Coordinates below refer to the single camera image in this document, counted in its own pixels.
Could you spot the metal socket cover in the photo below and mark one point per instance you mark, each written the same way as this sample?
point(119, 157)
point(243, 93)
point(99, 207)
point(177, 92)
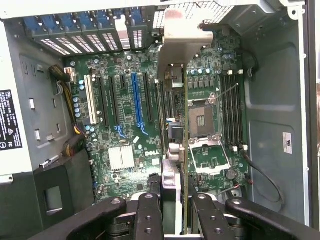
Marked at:
point(193, 157)

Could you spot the short black expansion slot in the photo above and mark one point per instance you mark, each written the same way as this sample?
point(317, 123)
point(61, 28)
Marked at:
point(122, 82)

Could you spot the black plastic fan shroud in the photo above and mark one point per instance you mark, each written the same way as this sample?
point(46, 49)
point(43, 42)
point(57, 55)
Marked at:
point(67, 175)

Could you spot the green Dell motherboard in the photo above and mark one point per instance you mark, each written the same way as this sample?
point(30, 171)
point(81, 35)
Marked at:
point(127, 105)

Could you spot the black RAM slot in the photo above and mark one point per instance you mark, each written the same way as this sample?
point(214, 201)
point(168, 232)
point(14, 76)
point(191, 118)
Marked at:
point(230, 112)
point(225, 112)
point(239, 112)
point(235, 112)

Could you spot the silver chipset heatsink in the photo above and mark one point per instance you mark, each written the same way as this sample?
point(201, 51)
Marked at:
point(121, 158)

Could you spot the CPU socket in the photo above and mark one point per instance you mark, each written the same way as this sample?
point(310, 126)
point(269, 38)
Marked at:
point(203, 118)

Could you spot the black RAM slots beside socket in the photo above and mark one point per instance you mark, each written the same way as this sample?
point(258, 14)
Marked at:
point(168, 102)

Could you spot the white sticker label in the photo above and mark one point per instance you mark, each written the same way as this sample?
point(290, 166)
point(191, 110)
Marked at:
point(287, 142)

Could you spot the white expansion slot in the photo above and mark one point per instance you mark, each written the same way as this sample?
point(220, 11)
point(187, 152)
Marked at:
point(90, 100)

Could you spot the long black expansion slot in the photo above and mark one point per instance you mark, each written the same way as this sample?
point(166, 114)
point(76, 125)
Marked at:
point(113, 100)
point(102, 102)
point(148, 100)

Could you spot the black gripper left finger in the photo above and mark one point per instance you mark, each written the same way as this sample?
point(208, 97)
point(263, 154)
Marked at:
point(147, 217)

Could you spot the round coin battery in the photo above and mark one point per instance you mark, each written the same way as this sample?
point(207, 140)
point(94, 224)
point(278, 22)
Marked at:
point(231, 174)

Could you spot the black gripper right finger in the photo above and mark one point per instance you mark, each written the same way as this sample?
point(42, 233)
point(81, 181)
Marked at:
point(207, 217)

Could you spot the thin metal locking lever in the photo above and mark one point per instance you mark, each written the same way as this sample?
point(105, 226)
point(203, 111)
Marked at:
point(226, 91)

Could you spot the blue expansion slot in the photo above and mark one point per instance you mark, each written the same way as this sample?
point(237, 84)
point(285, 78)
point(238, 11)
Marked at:
point(137, 100)

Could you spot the black perforated slot cover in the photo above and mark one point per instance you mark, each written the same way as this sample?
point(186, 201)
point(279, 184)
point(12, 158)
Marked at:
point(56, 47)
point(138, 37)
point(96, 42)
point(110, 41)
point(83, 43)
point(70, 45)

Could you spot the grey metal PC case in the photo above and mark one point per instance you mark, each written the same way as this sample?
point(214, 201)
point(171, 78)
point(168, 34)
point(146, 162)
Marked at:
point(272, 75)

